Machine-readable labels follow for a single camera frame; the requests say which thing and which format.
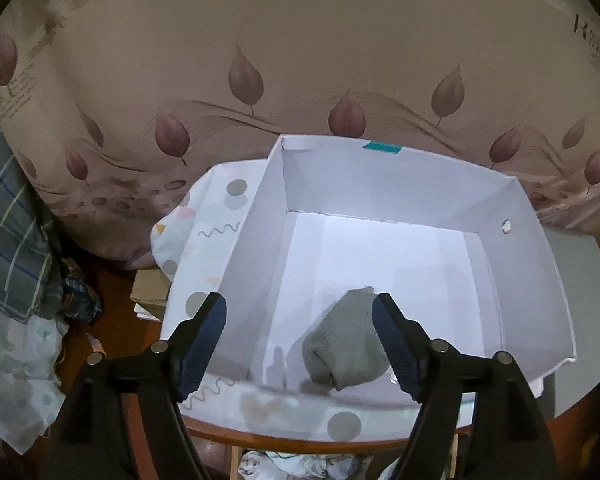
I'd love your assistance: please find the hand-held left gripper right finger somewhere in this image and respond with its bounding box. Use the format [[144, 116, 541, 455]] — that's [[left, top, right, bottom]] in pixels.
[[371, 291, 563, 480]]

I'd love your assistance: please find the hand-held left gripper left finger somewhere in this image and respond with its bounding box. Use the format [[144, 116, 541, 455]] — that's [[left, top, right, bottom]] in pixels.
[[39, 291, 228, 480]]

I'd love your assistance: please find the grey sock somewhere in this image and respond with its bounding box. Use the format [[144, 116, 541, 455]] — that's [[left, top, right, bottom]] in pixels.
[[301, 287, 396, 392]]

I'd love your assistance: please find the white cardboard box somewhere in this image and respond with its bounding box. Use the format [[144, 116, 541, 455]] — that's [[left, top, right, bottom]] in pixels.
[[160, 134, 579, 396]]

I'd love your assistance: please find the white patterned underwear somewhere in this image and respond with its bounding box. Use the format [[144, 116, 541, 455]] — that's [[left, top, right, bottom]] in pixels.
[[237, 450, 376, 480]]

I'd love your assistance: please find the stack of white papers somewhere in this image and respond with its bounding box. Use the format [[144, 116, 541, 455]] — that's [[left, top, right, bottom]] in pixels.
[[134, 302, 166, 322]]

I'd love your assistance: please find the brown cardboard box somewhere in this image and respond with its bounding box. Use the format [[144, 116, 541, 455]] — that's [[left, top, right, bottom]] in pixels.
[[131, 267, 173, 311]]

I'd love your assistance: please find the dark blue snack packet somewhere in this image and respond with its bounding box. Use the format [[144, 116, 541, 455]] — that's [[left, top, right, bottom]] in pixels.
[[60, 260, 103, 323]]

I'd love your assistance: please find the white dotted tablecloth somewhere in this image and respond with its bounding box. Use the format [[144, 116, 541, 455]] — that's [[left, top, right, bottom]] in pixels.
[[150, 159, 481, 443]]

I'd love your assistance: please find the white floral cloth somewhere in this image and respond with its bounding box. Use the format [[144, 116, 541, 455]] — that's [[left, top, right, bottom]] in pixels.
[[0, 290, 71, 456]]

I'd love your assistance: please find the grey plaid blanket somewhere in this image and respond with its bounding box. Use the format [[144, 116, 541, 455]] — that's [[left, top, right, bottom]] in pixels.
[[0, 105, 63, 321]]

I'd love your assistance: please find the leaf print bedsheet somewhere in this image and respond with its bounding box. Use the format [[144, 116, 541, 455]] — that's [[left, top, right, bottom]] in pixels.
[[0, 0, 600, 286]]

